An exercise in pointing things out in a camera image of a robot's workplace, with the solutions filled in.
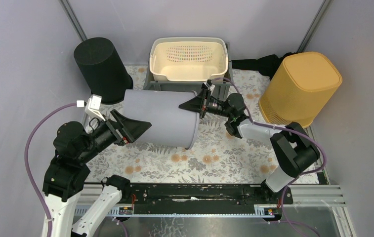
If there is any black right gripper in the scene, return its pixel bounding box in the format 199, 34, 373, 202
178, 88, 233, 119

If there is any grey round plastic bin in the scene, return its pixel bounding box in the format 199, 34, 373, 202
123, 90, 200, 150

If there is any grey plastic crate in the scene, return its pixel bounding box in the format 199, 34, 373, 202
143, 44, 233, 100

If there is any black ribbed waste bin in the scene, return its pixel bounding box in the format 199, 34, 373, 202
73, 37, 133, 105

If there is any yellow slatted waste basket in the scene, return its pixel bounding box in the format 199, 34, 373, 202
258, 52, 342, 128

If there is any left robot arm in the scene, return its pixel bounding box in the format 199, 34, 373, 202
42, 110, 152, 237

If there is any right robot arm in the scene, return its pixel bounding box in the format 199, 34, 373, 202
178, 89, 321, 203

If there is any cream perforated plastic basket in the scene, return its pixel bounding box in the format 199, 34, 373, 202
149, 37, 229, 82

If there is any floral patterned table mat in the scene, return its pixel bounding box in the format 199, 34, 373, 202
83, 65, 321, 185

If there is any black crumpled cloth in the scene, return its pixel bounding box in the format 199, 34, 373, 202
232, 52, 295, 80

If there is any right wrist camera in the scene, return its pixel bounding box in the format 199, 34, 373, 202
202, 79, 215, 95

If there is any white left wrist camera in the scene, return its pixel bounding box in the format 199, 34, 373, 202
76, 94, 106, 121

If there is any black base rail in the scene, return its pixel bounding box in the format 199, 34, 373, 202
72, 181, 295, 217

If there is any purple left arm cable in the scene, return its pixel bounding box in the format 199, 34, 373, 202
24, 103, 79, 237

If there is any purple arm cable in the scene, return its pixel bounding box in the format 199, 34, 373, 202
212, 77, 328, 237
24, 103, 79, 237

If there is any left aluminium frame post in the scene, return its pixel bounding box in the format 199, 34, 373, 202
59, 0, 88, 41

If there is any aluminium frame post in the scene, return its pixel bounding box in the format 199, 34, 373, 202
296, 0, 334, 53
59, 0, 88, 41

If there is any right aluminium frame post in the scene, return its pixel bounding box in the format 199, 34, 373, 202
296, 0, 334, 53

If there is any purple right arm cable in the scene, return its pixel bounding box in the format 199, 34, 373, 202
212, 77, 328, 237

